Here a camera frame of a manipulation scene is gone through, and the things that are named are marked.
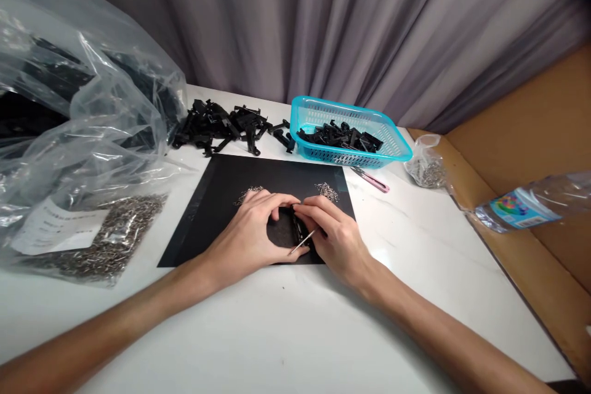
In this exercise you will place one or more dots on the black work mat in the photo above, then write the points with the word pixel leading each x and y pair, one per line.
pixel 221 209

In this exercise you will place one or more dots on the person's left hand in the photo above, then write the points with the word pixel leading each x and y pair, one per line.
pixel 244 232

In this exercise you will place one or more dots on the clear plastic water bottle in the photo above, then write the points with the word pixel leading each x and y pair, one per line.
pixel 531 207

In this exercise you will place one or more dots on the person's left index finger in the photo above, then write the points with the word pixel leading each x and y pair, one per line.
pixel 281 201

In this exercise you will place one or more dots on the small clear bag of metal parts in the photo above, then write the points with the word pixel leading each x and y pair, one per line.
pixel 427 168

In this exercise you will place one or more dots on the grey curtain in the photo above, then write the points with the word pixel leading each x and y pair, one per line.
pixel 351 24

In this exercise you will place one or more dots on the person's left thumb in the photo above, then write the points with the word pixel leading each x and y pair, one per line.
pixel 291 252

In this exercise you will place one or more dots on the black plastic clip part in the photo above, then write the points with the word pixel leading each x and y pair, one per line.
pixel 295 228

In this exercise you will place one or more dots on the heap of black clips in basket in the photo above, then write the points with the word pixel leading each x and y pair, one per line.
pixel 341 135

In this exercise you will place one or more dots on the pile of small metal springs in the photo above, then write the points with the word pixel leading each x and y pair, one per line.
pixel 328 191
pixel 244 194

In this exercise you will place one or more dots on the turquoise plastic basket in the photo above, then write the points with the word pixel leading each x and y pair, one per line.
pixel 369 154

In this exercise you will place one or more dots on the flat clear bag of metal pins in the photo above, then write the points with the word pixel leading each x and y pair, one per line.
pixel 92 237

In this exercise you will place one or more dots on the person's right fingers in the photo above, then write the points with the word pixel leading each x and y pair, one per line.
pixel 310 216

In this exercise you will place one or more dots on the person's right hand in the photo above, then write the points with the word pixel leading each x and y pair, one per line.
pixel 332 237

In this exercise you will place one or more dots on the cardboard box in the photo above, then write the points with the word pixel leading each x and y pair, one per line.
pixel 531 172

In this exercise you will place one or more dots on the thin metal pin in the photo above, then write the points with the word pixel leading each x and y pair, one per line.
pixel 301 242

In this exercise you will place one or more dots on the large clear bag of black parts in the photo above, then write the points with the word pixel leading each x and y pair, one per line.
pixel 69 89

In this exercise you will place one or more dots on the pile of black plastic clips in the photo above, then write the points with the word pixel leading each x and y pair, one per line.
pixel 221 128

